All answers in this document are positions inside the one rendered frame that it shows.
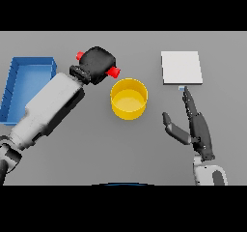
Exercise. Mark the red beaker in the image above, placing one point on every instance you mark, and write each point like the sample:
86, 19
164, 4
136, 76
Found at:
112, 71

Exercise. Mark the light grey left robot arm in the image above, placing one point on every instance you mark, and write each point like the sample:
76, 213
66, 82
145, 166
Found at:
48, 107

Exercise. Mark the yellow bowl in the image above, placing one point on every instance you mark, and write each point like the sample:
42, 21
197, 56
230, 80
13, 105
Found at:
129, 100

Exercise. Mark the blue tray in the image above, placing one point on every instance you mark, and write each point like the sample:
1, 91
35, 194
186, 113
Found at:
27, 87

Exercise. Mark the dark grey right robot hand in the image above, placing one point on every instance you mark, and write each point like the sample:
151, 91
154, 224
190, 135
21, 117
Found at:
199, 129

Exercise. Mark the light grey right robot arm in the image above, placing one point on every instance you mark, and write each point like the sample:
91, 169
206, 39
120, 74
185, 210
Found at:
205, 174

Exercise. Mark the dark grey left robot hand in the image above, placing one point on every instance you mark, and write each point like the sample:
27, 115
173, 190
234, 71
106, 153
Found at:
95, 63

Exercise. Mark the pale square measuring scale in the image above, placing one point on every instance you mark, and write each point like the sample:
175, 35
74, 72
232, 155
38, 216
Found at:
181, 67

